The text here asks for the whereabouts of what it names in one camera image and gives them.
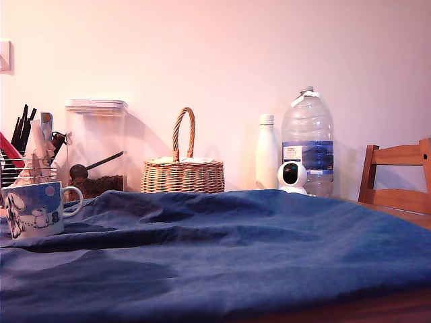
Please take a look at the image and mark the coffee beans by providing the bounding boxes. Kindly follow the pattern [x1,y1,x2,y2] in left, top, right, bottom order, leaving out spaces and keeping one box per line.
[69,174,125,200]

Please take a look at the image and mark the dark coffee scoop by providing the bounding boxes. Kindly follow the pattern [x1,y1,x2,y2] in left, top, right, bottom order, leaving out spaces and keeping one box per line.
[69,150,125,181]

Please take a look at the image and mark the white insulated bottle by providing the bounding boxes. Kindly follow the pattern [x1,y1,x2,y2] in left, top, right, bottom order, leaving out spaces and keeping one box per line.
[255,114,279,190]

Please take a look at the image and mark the large clear water bottle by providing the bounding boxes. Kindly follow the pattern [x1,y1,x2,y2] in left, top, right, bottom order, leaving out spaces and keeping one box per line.
[281,85,335,199]

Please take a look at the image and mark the blue cloth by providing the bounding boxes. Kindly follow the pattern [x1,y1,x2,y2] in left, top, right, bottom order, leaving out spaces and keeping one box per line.
[0,188,431,323]

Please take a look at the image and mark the clear container with white lid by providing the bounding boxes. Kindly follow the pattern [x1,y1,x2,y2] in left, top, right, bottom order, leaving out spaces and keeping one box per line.
[64,98,129,200]

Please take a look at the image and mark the dark brown utensil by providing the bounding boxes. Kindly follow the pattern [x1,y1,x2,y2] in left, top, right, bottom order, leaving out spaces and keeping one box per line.
[51,131,67,159]

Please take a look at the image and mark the blue patterned utensil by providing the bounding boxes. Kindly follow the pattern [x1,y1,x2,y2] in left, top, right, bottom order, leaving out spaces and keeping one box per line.
[40,111,55,142]

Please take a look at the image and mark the wooden chair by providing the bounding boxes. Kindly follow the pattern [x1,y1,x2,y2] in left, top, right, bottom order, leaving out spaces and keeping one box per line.
[358,137,431,215]

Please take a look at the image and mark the black chopstick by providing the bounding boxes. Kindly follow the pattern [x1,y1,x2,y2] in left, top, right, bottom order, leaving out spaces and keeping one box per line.
[10,116,20,145]
[14,104,29,152]
[21,107,38,152]

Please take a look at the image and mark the blue white cartoon mug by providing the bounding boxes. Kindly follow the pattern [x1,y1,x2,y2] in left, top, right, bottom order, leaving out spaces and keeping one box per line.
[1,180,84,240]

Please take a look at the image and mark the red utensil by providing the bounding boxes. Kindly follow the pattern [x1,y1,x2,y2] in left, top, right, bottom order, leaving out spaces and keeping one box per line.
[0,131,25,168]

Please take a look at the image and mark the wicker basket with handle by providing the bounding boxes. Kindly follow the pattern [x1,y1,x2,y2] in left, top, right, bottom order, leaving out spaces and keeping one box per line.
[140,107,226,194]

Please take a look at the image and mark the small white round camera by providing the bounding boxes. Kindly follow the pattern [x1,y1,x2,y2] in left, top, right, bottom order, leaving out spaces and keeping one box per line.
[277,161,308,195]

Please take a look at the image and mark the wire utensil rack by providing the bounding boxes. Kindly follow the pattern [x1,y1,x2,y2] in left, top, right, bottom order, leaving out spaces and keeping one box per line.
[0,151,58,188]

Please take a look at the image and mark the white wall plate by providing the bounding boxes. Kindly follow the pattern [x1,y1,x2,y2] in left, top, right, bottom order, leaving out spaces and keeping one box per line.
[0,40,15,75]

